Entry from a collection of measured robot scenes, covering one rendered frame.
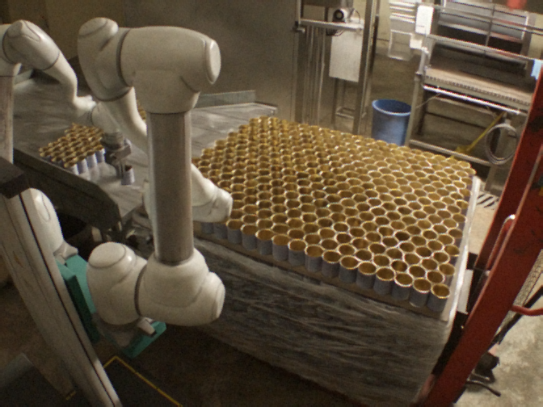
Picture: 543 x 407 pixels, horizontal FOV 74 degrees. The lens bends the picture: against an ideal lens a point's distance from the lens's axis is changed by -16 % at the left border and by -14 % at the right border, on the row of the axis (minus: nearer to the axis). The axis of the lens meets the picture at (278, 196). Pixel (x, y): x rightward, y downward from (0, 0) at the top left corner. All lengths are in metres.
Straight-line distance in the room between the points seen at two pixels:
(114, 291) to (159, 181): 0.35
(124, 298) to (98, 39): 0.65
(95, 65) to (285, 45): 3.47
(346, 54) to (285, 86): 0.72
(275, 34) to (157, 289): 3.55
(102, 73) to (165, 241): 0.41
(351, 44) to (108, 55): 3.61
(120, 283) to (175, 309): 0.16
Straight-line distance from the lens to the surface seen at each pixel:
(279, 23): 4.28
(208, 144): 2.53
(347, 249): 1.60
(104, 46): 0.91
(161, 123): 0.89
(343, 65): 4.42
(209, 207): 1.24
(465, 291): 2.01
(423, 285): 1.52
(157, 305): 1.09
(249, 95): 3.12
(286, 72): 4.36
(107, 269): 1.11
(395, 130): 4.58
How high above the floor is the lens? 2.21
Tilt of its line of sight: 34 degrees down
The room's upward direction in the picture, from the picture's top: 2 degrees clockwise
